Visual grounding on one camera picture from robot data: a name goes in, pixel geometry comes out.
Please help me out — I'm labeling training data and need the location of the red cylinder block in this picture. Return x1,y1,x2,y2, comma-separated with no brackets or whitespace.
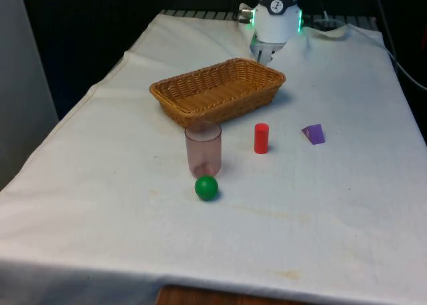
254,123,270,154

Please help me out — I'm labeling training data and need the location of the see-through pink cup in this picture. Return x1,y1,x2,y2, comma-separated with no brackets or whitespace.
184,121,223,178

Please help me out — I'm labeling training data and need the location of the brown wicker basket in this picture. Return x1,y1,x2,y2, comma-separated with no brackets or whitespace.
149,57,287,128

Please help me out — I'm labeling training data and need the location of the grey cable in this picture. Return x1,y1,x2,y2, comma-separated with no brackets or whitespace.
372,0,427,89

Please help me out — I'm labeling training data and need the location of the green ball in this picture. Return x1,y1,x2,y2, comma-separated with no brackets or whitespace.
194,175,220,202

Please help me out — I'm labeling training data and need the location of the purple triangular block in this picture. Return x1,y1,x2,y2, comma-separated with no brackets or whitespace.
301,123,326,145

